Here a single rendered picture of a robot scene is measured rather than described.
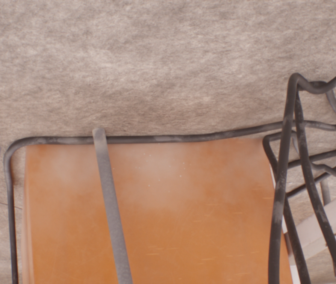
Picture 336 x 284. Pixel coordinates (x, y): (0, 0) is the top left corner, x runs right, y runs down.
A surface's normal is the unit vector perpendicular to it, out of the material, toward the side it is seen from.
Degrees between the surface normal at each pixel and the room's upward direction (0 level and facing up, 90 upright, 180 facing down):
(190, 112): 0
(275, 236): 109
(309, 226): 90
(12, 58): 0
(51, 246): 90
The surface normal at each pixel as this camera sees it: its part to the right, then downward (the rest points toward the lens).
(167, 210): 0.23, -0.43
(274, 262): 0.02, -0.65
